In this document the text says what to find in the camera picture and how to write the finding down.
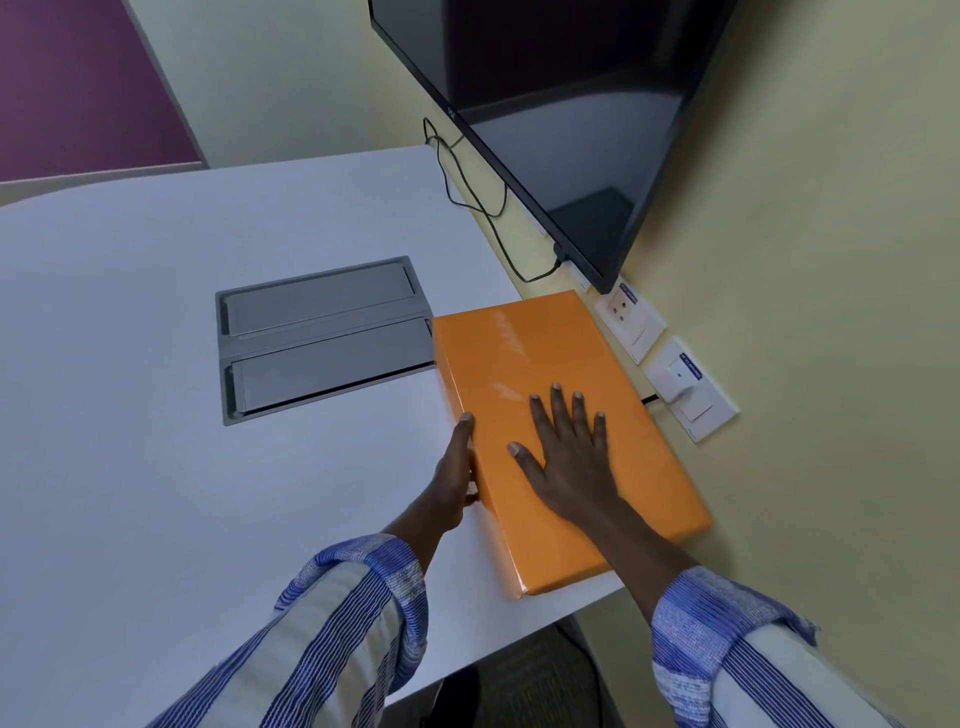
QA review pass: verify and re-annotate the person's right hand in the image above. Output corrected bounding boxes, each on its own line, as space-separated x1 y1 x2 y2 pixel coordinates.
507 384 624 532

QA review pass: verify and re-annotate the person's left hand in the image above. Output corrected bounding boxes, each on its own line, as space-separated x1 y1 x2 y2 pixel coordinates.
422 411 481 535

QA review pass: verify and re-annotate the orange box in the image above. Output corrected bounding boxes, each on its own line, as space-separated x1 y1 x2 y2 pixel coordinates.
432 289 714 598

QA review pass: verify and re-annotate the person's left forearm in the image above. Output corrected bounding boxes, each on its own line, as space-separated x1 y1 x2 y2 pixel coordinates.
146 504 451 728

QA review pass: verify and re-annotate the person's right forearm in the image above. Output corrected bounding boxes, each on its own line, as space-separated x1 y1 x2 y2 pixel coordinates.
577 508 912 728

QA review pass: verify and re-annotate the white plug adapter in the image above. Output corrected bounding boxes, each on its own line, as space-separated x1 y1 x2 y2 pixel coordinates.
654 352 702 402

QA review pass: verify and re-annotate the white socket plate with adapter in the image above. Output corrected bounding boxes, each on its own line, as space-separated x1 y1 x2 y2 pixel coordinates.
643 335 740 444

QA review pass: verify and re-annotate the white wall socket plate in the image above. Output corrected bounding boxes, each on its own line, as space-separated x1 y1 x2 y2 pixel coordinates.
594 275 668 366

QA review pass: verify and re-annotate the grey table cable box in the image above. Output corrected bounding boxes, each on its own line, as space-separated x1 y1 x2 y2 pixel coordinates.
216 255 437 428

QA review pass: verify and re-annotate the black power cable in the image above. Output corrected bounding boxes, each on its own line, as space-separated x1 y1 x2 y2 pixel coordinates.
422 117 564 285

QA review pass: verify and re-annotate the black wall television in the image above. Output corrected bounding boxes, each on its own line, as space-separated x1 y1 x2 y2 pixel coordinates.
367 0 740 296

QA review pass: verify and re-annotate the purple wall panel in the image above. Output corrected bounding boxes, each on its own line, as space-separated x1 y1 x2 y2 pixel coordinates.
0 0 205 184

